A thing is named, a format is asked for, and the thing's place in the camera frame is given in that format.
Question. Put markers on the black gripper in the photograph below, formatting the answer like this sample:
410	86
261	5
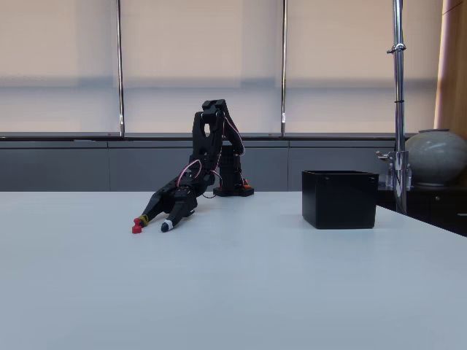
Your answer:
171	200

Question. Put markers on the black robot base with orange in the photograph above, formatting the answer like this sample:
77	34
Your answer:
233	175

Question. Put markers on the wooden wall panel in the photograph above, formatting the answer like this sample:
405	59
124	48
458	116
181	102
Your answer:
454	65

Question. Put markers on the chrome stand pole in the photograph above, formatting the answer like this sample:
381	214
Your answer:
399	109

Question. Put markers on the metal window mullion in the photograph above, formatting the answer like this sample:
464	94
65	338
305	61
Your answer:
284	73
120	73

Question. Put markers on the clear water bottle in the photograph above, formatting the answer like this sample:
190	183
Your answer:
390	176
408	176

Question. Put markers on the black rectangular bin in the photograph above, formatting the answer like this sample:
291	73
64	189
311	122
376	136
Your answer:
339	200

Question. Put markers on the dark side cabinet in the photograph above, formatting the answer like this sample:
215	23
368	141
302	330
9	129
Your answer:
438	208

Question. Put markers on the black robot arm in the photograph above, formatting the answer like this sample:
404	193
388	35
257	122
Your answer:
206	153

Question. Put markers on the grey ceramic vase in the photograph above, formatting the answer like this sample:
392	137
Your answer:
438	156

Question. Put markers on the grey low window cabinet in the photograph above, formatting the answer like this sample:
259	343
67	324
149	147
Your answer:
73	166

